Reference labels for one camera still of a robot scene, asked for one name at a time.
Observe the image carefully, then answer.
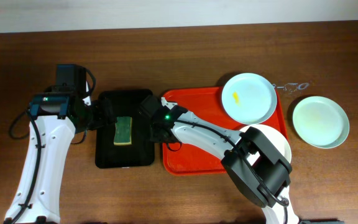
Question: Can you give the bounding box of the green yellow sponge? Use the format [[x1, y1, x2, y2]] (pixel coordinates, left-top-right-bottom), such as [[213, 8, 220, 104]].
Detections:
[[114, 116, 132, 146]]

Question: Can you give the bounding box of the pale green plate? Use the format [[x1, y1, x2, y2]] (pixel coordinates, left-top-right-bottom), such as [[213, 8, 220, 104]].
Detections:
[[292, 96, 350, 149]]

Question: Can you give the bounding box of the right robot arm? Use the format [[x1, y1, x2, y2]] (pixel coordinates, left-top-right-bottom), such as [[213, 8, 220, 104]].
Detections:
[[139, 95, 300, 223]]

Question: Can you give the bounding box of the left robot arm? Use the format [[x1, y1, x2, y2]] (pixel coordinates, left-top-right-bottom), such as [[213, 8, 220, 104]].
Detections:
[[4, 64, 117, 223]]

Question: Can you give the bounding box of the red plastic tray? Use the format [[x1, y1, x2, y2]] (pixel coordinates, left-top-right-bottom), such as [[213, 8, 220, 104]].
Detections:
[[162, 86, 290, 177]]

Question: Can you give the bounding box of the light blue plate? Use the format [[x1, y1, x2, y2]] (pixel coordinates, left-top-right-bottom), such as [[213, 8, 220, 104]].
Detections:
[[221, 73, 278, 124]]

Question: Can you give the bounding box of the white plate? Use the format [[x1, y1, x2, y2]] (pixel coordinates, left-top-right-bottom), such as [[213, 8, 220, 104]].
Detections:
[[239, 124, 292, 162]]

